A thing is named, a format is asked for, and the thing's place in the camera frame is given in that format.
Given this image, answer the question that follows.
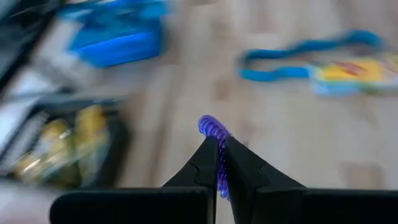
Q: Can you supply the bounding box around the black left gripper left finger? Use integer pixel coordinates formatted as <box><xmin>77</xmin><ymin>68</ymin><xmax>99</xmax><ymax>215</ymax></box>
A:
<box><xmin>49</xmin><ymin>136</ymin><xmax>219</xmax><ymax>224</ymax></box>

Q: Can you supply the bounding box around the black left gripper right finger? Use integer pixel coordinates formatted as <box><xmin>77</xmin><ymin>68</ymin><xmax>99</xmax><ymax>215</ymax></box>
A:
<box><xmin>224</xmin><ymin>136</ymin><xmax>398</xmax><ymax>224</ymax></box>

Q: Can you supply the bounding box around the purple coil wrist keychain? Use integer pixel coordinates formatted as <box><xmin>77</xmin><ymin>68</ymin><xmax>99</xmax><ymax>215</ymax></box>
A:
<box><xmin>198</xmin><ymin>114</ymin><xmax>233</xmax><ymax>202</ymax></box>

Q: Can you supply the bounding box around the blue plastic basket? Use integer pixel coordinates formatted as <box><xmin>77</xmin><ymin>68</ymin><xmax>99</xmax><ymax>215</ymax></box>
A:
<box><xmin>57</xmin><ymin>0</ymin><xmax>170</xmax><ymax>69</ymax></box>

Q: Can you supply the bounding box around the black plastic basket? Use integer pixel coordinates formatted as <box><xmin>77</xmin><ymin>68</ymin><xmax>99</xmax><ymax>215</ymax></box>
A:
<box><xmin>0</xmin><ymin>96</ymin><xmax>130</xmax><ymax>190</ymax></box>

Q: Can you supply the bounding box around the blue rubber band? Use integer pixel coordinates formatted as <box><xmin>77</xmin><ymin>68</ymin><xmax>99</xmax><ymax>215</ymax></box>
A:
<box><xmin>236</xmin><ymin>29</ymin><xmax>386</xmax><ymax>83</ymax></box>

